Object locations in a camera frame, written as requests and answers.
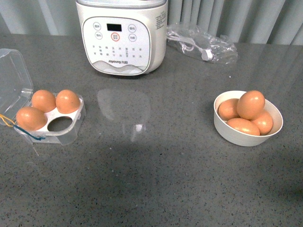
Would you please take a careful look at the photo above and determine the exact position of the clear plastic egg box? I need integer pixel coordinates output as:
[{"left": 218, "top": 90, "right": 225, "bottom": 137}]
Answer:
[{"left": 0, "top": 49, "right": 86, "bottom": 145}]

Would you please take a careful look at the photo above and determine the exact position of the brown egg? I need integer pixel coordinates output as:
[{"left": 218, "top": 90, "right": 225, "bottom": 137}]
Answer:
[
  {"left": 237, "top": 90, "right": 265, "bottom": 120},
  {"left": 16, "top": 106, "right": 47, "bottom": 131},
  {"left": 55, "top": 89, "right": 80, "bottom": 114},
  {"left": 31, "top": 89, "right": 56, "bottom": 113}
]

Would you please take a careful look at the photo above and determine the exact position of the brown egg bowl left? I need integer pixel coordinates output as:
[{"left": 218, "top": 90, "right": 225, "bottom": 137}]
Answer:
[{"left": 218, "top": 98, "right": 239, "bottom": 121}]

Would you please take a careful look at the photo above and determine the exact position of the brown egg bowl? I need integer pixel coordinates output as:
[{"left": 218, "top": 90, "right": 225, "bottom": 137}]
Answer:
[
  {"left": 251, "top": 110, "right": 273, "bottom": 135},
  {"left": 218, "top": 98, "right": 239, "bottom": 121},
  {"left": 227, "top": 118, "right": 260, "bottom": 136}
]

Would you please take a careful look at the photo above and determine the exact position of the brown egg bowl front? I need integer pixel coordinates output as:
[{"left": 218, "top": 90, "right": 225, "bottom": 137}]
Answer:
[{"left": 227, "top": 118, "right": 260, "bottom": 136}]

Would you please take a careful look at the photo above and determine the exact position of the brown egg bowl right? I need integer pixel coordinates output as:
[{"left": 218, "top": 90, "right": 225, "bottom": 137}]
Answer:
[{"left": 251, "top": 110, "right": 273, "bottom": 135}]

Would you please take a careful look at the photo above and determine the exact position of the white round bowl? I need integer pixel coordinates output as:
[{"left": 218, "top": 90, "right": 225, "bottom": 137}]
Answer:
[{"left": 214, "top": 90, "right": 284, "bottom": 147}]

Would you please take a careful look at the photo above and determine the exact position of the white Joyoung blender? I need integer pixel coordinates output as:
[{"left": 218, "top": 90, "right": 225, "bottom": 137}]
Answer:
[{"left": 76, "top": 0, "right": 168, "bottom": 76}]

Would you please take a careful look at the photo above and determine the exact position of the clear plastic bag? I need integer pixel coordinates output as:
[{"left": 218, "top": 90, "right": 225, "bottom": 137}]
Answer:
[{"left": 166, "top": 23, "right": 238, "bottom": 65}]

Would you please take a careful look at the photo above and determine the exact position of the white power cable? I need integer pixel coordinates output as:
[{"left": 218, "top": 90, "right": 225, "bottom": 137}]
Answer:
[{"left": 167, "top": 30, "right": 214, "bottom": 62}]

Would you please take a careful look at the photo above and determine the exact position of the yellow and blue string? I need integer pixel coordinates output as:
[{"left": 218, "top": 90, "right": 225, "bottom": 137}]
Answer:
[{"left": 0, "top": 113, "right": 46, "bottom": 141}]

